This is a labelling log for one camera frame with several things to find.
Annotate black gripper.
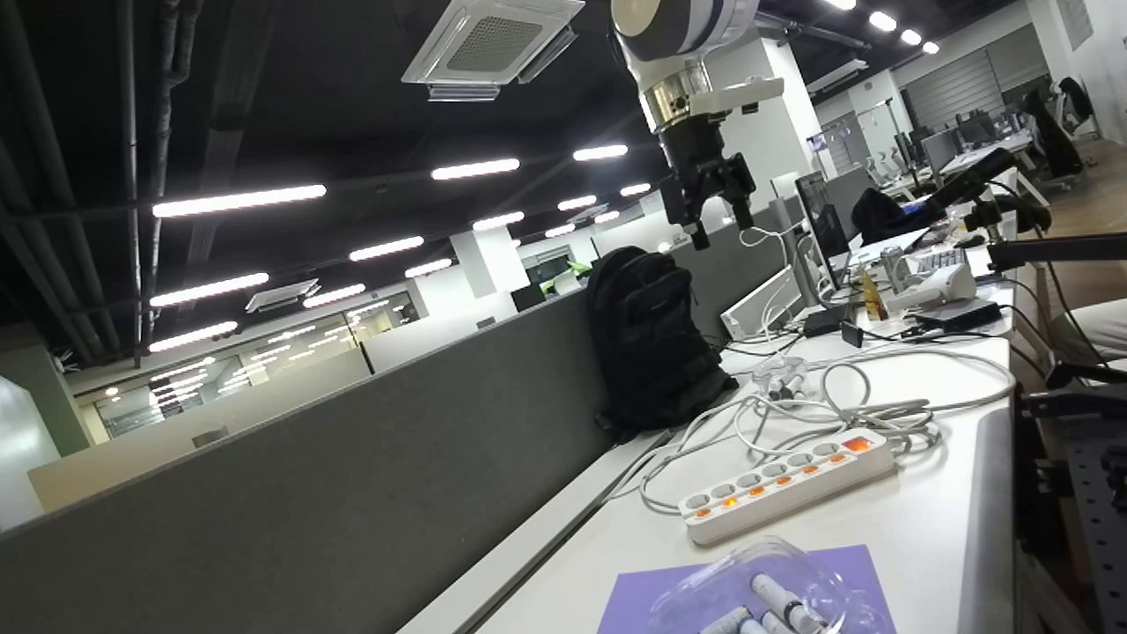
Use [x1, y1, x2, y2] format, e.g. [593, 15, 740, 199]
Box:
[655, 108, 760, 252]

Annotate white power strip orange switches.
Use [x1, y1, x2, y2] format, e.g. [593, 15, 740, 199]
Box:
[680, 425, 901, 548]

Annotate black backpack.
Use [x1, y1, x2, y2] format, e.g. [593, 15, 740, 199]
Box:
[584, 244, 745, 432]

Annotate black computer monitor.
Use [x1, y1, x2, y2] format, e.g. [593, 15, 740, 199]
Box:
[790, 170, 855, 298]

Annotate long fluorescent ceiling light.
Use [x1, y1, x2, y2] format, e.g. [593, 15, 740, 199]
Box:
[145, 317, 244, 358]
[347, 232, 429, 269]
[570, 142, 635, 164]
[147, 178, 333, 225]
[425, 155, 525, 185]
[468, 209, 533, 237]
[145, 269, 274, 313]

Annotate white electronic device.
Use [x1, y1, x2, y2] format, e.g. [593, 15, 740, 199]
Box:
[877, 244, 979, 317]

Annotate white ceiling air conditioner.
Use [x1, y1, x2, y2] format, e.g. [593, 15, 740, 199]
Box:
[397, 0, 587, 108]

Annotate clear plastic bowl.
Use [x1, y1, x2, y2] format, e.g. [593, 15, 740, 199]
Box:
[653, 535, 855, 634]

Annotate person in dark clothes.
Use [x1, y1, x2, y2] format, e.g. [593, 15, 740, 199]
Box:
[1022, 75, 1091, 184]

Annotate purple mat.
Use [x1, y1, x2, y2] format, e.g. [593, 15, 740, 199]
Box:
[597, 543, 901, 634]

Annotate grey white marker pen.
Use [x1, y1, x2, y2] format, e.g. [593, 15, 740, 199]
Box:
[749, 572, 828, 634]
[702, 603, 767, 634]

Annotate black perforated board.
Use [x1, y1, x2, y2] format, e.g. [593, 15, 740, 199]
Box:
[1018, 385, 1127, 634]

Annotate grey desk partition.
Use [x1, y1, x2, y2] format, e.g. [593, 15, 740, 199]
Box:
[0, 286, 646, 634]

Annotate white power cable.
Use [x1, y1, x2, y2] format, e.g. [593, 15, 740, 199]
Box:
[604, 343, 1018, 509]

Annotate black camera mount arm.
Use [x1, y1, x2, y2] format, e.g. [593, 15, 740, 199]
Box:
[961, 171, 1127, 276]

